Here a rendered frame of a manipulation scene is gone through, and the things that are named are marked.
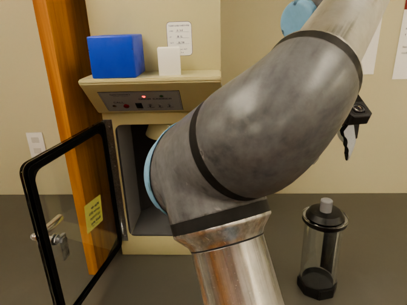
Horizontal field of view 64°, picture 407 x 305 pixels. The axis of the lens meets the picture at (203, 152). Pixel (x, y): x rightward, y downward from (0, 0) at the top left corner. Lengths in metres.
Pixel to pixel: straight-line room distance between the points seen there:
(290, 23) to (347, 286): 0.71
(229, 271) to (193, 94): 0.51
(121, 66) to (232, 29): 0.60
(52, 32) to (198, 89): 0.35
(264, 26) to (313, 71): 1.00
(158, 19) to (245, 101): 0.60
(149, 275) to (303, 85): 0.84
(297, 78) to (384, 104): 1.18
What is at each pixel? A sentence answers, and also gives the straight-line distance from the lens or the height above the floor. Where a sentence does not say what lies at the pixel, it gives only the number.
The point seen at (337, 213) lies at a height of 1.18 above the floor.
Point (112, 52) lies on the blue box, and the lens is 0.77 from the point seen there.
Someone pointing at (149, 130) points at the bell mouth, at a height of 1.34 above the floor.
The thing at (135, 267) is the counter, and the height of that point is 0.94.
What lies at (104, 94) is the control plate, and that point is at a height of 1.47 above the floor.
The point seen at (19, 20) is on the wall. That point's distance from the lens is 1.47.
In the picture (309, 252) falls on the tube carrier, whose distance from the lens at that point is 0.90.
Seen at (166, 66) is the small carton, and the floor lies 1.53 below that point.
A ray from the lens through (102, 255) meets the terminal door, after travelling 0.97.
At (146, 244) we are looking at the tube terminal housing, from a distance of 1.08.
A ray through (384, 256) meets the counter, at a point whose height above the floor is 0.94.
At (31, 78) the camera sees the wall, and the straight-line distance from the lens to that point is 1.48.
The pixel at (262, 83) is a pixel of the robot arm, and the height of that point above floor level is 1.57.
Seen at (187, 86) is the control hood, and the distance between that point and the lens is 0.75.
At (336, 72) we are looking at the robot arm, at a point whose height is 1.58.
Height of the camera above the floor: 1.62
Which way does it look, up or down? 22 degrees down
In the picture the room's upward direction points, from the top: 2 degrees counter-clockwise
